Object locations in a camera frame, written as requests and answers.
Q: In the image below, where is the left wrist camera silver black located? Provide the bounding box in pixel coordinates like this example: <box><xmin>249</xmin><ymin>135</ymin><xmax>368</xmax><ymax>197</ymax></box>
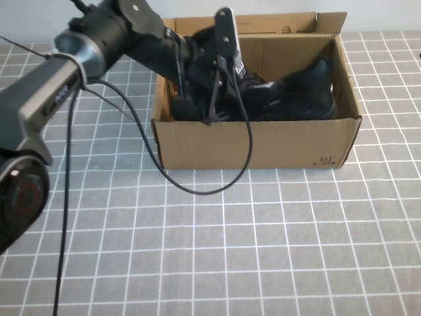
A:
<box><xmin>215</xmin><ymin>8</ymin><xmax>240</xmax><ymax>66</ymax></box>

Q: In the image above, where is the grey checked tablecloth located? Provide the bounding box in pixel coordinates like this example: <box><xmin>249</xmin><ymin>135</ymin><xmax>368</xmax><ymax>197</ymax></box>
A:
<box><xmin>0</xmin><ymin>31</ymin><xmax>421</xmax><ymax>316</ymax></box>

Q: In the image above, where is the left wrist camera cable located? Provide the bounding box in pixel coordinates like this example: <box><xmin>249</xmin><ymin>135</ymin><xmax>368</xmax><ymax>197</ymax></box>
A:
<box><xmin>52</xmin><ymin>55</ymin><xmax>254</xmax><ymax>316</ymax></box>

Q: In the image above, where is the black sneaker with upright tongue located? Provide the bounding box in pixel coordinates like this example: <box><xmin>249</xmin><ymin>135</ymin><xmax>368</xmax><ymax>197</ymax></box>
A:
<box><xmin>170</xmin><ymin>61</ymin><xmax>284</xmax><ymax>121</ymax></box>

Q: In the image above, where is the thin black zip tie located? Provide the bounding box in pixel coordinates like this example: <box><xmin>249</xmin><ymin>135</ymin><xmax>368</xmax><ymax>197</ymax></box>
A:
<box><xmin>82</xmin><ymin>86</ymin><xmax>136</xmax><ymax>120</ymax></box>
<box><xmin>0</xmin><ymin>36</ymin><xmax>52</xmax><ymax>60</ymax></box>

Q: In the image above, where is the brown cardboard shoe box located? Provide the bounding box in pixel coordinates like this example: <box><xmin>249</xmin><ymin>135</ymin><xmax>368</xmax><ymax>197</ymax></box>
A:
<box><xmin>150</xmin><ymin>11</ymin><xmax>362</xmax><ymax>171</ymax></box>

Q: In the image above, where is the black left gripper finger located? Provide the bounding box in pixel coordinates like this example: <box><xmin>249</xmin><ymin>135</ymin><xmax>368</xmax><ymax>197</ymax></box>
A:
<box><xmin>172</xmin><ymin>97</ymin><xmax>202</xmax><ymax>120</ymax></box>
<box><xmin>202</xmin><ymin>70</ymin><xmax>231</xmax><ymax>128</ymax></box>

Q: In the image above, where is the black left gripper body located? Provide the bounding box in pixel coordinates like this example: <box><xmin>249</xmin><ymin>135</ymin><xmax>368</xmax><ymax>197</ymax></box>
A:
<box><xmin>179</xmin><ymin>29</ymin><xmax>220</xmax><ymax>96</ymax></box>

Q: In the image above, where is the black knit sneaker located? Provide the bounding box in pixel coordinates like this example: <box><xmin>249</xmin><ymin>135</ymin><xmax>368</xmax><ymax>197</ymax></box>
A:
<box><xmin>210</xmin><ymin>57</ymin><xmax>338</xmax><ymax>122</ymax></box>

